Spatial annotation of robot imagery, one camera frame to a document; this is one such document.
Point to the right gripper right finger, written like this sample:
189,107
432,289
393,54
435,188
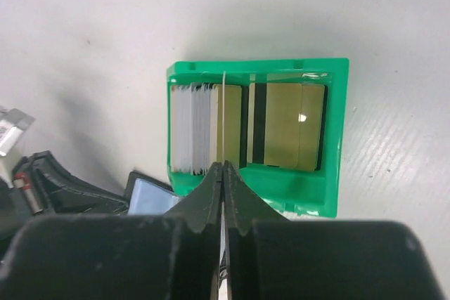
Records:
271,257

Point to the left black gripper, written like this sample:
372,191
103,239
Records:
39,185

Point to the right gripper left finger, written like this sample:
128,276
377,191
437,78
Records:
170,256

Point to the black leather card holder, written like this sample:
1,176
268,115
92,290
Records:
149,196

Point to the green plastic bin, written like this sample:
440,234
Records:
303,192

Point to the gold credit card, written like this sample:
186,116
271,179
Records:
284,125
223,118

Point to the white silver credit card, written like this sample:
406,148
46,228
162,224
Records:
193,127

